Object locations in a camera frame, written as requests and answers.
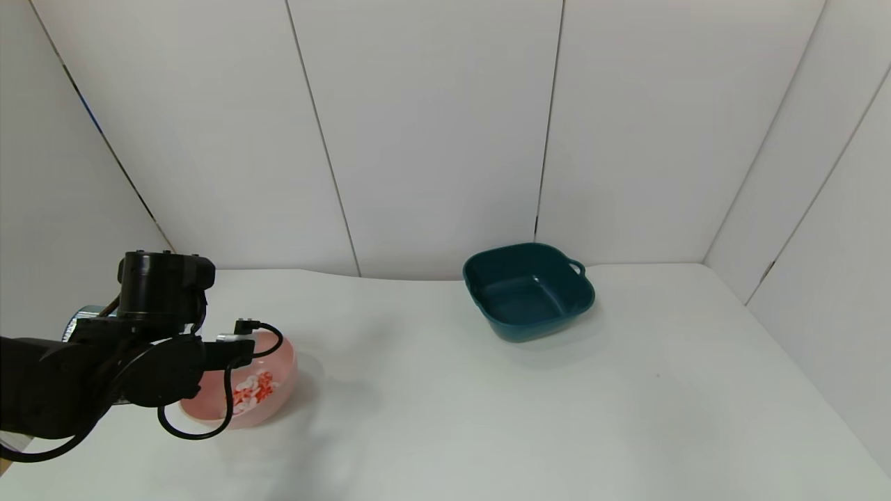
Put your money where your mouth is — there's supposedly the red white candy pile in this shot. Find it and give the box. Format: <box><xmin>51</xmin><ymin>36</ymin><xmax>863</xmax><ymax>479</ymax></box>
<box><xmin>232</xmin><ymin>371</ymin><xmax>281</xmax><ymax>413</ymax></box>

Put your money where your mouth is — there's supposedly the pink bowl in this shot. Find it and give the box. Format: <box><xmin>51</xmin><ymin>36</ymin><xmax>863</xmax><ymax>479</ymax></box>
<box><xmin>180</xmin><ymin>328</ymin><xmax>299</xmax><ymax>429</ymax></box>

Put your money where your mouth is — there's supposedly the teal square plastic basin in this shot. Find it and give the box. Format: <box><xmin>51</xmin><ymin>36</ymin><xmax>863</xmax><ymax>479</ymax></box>
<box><xmin>463</xmin><ymin>242</ymin><xmax>597</xmax><ymax>343</ymax></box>

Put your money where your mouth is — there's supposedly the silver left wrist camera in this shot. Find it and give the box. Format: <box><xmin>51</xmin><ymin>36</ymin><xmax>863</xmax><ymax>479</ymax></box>
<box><xmin>203</xmin><ymin>334</ymin><xmax>256</xmax><ymax>371</ymax></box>

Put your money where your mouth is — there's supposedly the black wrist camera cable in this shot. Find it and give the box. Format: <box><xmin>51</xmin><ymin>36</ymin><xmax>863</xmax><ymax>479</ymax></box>
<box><xmin>157</xmin><ymin>318</ymin><xmax>284</xmax><ymax>441</ymax></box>

